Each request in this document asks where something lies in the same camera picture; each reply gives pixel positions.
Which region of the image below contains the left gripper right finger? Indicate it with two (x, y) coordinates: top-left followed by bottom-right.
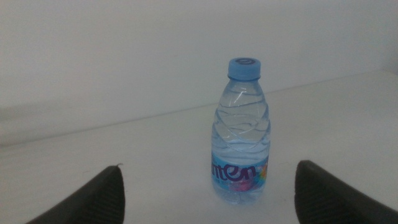
(294, 160), (398, 224)

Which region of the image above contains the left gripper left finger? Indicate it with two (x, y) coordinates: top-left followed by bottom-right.
(24, 164), (126, 224)

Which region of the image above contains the small water bottle blue cap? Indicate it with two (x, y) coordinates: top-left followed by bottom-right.
(210, 57), (271, 205)

